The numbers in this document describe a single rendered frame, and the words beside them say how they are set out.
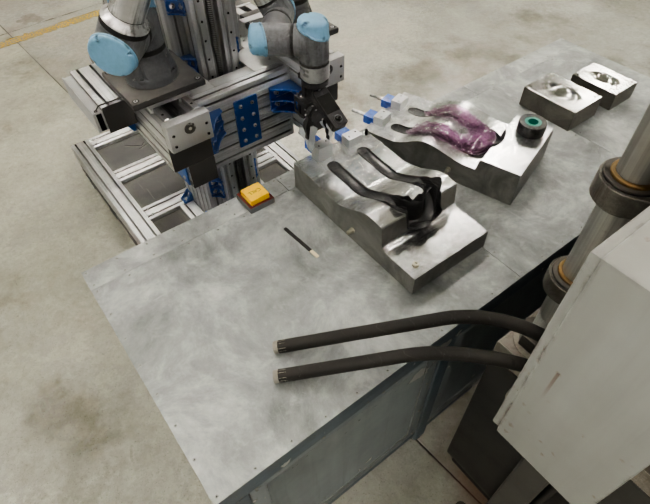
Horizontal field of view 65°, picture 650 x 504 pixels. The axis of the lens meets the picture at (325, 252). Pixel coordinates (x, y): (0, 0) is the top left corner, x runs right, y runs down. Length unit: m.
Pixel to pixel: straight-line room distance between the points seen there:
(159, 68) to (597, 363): 1.32
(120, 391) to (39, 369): 0.36
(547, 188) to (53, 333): 1.96
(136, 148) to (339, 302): 1.80
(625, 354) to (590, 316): 0.05
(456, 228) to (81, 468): 1.50
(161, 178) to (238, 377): 1.58
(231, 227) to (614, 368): 1.07
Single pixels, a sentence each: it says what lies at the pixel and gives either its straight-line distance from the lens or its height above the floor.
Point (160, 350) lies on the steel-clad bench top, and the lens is 1.25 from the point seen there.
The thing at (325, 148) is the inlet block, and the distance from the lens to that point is 1.47.
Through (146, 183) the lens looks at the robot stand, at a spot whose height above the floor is 0.21.
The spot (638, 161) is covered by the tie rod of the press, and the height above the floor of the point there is 1.33.
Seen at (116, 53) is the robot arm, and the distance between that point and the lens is 1.40.
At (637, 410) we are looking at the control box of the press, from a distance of 0.63.
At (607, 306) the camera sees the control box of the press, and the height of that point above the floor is 1.42.
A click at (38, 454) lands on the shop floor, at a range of 2.20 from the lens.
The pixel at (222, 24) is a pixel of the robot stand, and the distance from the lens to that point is 1.78.
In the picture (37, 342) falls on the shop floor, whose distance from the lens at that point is 2.45.
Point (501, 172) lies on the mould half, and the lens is 1.51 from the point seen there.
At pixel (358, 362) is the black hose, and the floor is 0.86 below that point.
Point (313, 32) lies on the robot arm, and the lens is 1.29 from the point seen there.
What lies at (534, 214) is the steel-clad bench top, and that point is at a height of 0.80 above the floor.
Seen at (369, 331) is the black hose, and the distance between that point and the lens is 1.13.
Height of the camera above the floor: 1.83
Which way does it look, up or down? 49 degrees down
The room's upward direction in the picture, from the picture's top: 1 degrees counter-clockwise
